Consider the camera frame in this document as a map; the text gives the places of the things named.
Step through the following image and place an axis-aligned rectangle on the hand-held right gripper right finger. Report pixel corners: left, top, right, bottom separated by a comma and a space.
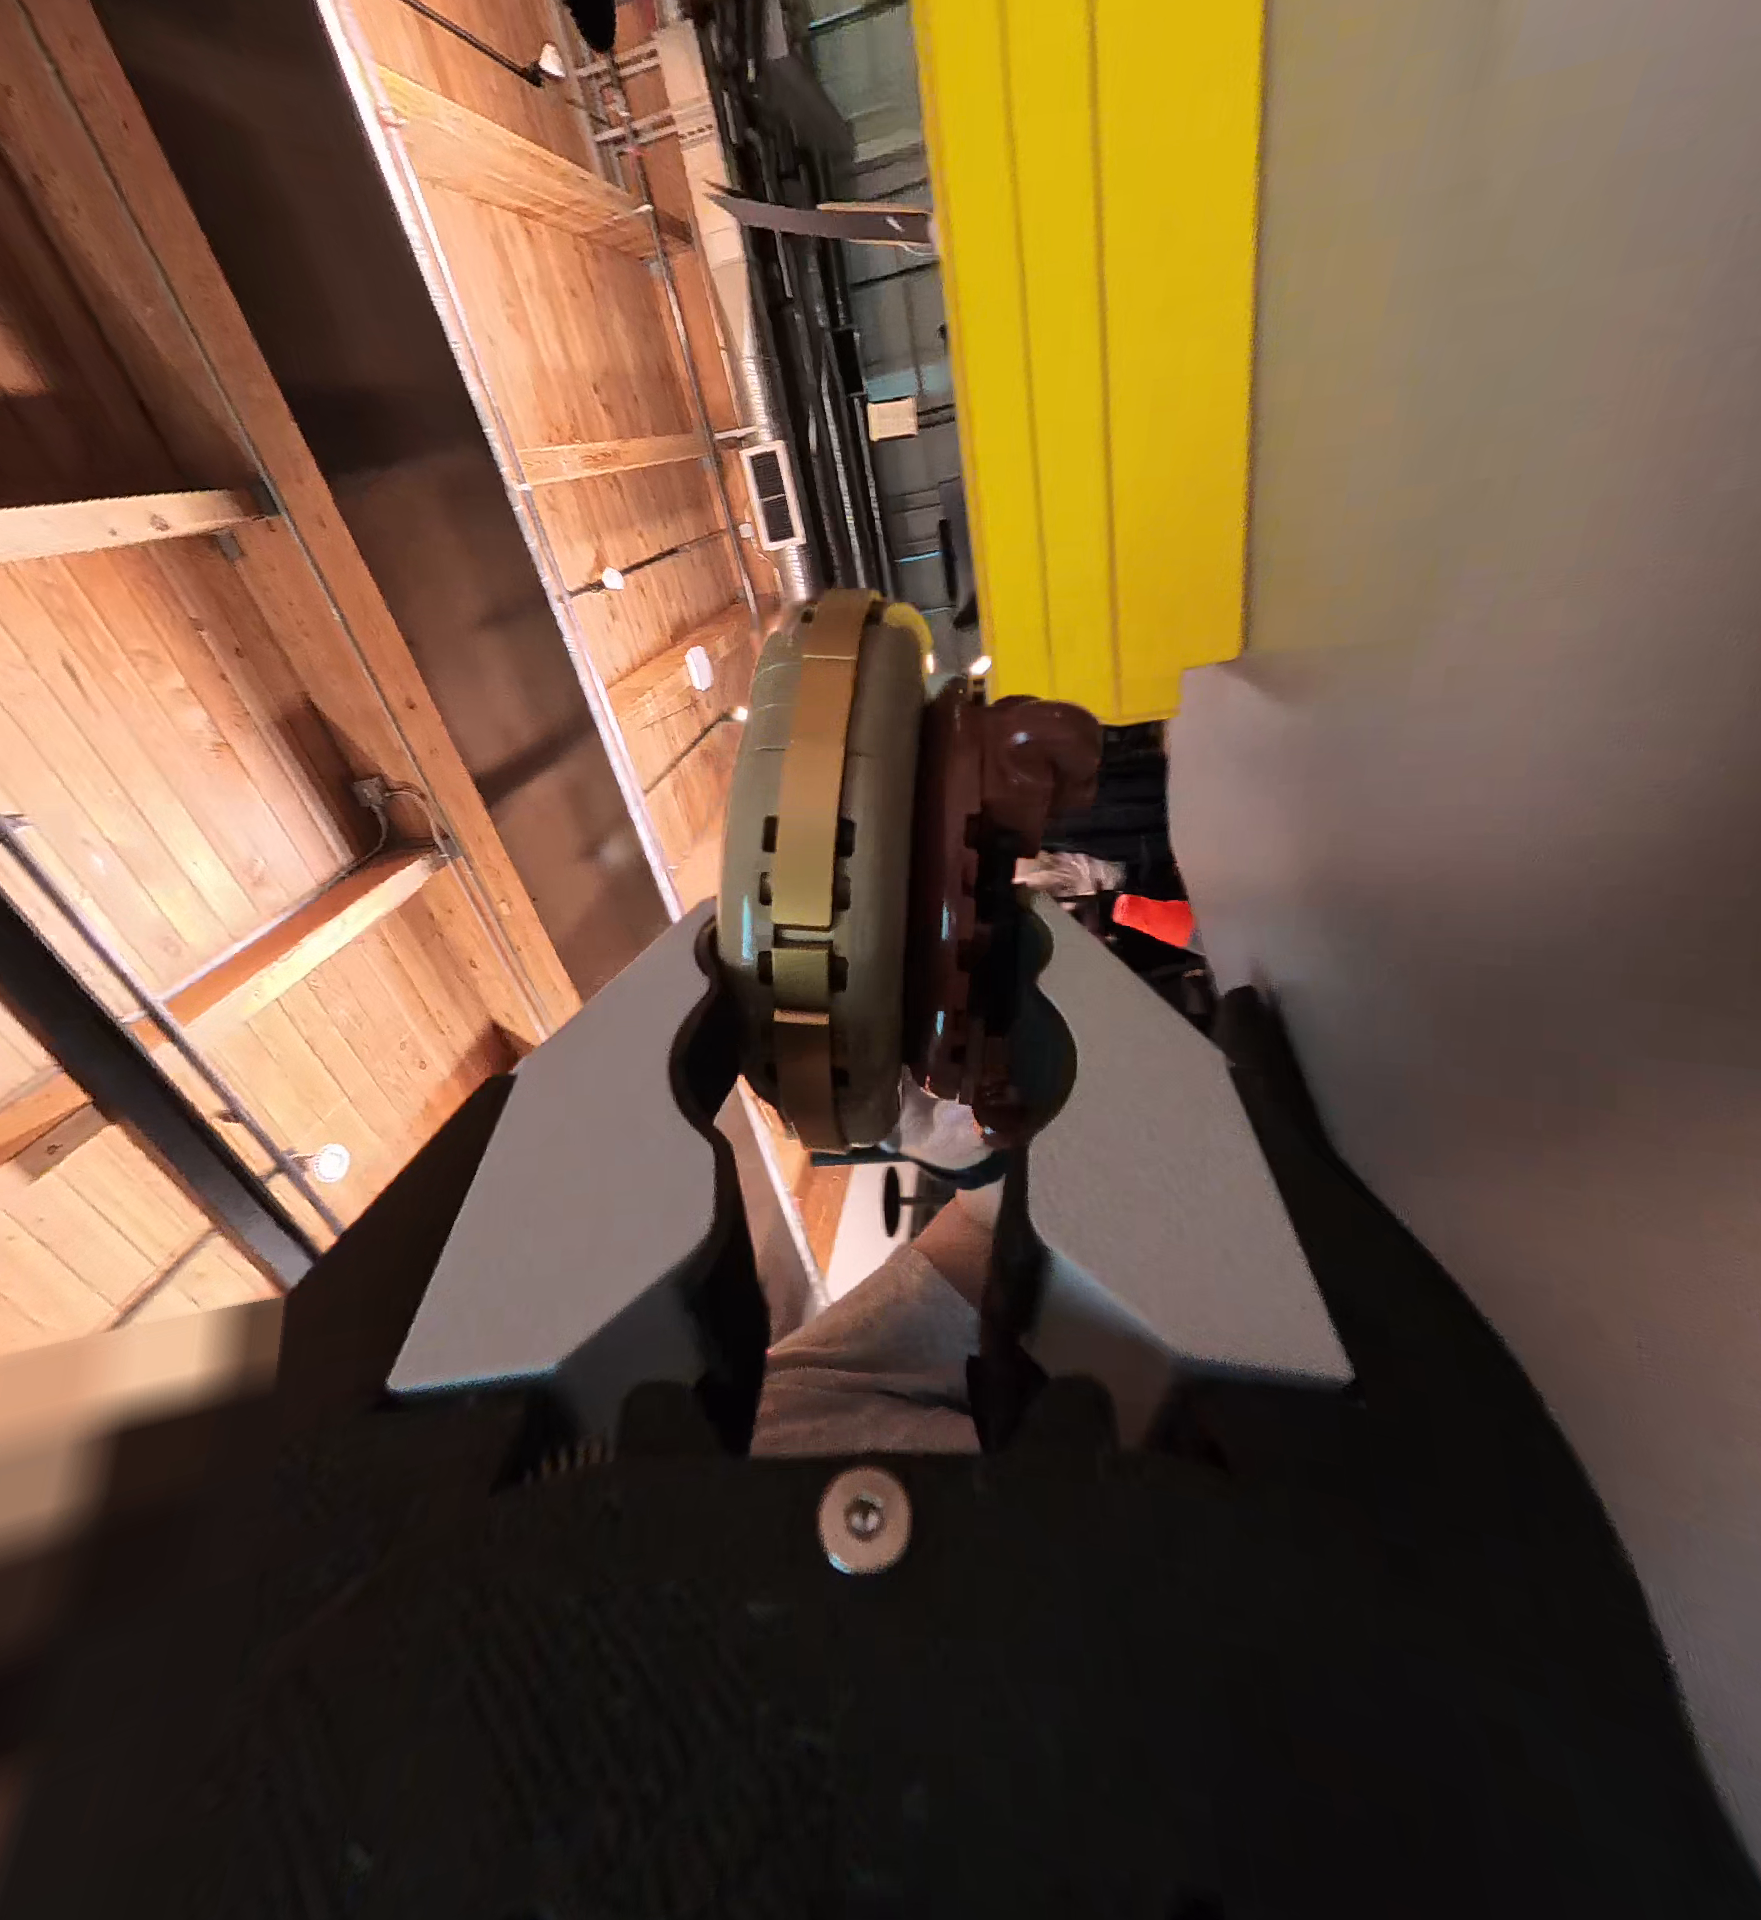
963, 899, 1359, 1455

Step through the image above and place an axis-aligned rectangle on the white ceiling vent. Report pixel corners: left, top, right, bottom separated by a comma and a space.
736, 445, 812, 548

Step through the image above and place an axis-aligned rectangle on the person's grey clothing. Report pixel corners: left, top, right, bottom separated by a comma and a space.
752, 1202, 1002, 1459

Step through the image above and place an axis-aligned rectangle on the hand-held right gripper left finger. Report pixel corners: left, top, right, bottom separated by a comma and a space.
389, 908, 777, 1459

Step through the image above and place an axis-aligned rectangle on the yellow plastic bin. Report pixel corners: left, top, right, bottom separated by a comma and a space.
915, 0, 1263, 721

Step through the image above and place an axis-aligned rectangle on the grey desk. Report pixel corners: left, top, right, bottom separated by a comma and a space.
1175, 0, 1761, 1920

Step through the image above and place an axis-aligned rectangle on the tan brick-built pot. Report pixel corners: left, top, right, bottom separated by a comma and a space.
712, 589, 1104, 1157

